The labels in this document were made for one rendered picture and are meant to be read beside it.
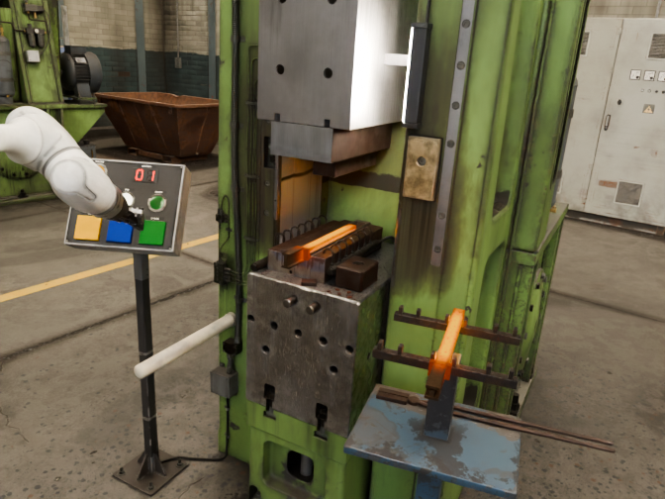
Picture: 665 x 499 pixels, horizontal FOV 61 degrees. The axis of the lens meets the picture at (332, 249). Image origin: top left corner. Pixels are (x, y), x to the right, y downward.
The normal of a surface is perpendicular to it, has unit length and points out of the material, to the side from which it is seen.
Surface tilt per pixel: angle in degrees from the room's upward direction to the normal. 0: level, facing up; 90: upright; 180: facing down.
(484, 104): 90
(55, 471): 0
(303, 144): 90
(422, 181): 90
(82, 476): 0
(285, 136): 90
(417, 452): 0
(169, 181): 60
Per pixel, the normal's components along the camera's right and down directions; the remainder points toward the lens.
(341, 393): -0.47, 0.25
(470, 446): 0.06, -0.94
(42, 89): 0.73, 0.07
